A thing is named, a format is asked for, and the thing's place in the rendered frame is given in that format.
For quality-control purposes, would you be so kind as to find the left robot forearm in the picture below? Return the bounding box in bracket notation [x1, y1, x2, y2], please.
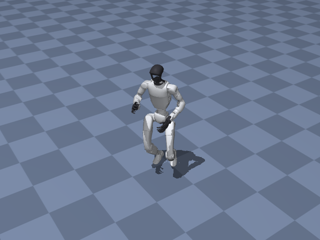
[169, 102, 185, 122]

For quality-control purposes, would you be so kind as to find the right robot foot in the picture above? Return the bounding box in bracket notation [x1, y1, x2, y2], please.
[152, 150, 164, 165]

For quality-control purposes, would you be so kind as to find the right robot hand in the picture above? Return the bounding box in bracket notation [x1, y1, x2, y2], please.
[131, 102, 139, 114]

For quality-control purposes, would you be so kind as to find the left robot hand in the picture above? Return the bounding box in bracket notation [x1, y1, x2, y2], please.
[156, 116, 171, 133]

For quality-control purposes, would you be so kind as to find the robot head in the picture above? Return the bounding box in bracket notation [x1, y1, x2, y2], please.
[149, 64, 165, 86]

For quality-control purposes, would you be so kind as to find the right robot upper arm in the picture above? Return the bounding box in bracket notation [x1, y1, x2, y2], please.
[136, 80, 150, 102]

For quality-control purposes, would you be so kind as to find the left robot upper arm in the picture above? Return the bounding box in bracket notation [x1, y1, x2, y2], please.
[167, 84, 186, 107]

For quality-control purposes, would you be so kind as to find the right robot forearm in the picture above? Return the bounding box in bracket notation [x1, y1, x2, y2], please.
[133, 95, 140, 110]

